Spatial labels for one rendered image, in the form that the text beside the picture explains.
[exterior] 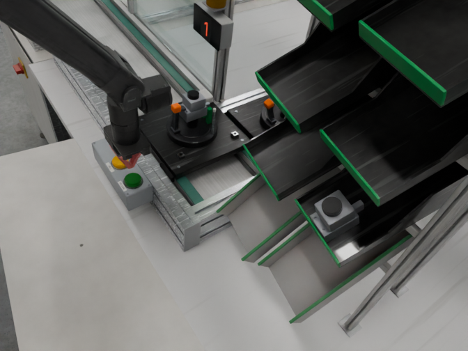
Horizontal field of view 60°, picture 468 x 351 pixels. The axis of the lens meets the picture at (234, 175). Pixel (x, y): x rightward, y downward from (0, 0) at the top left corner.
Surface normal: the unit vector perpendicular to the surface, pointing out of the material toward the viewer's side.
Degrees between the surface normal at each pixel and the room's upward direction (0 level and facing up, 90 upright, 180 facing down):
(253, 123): 0
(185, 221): 0
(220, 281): 0
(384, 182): 25
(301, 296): 45
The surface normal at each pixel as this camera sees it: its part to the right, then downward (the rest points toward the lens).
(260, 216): -0.56, -0.28
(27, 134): 0.11, -0.65
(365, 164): -0.29, -0.48
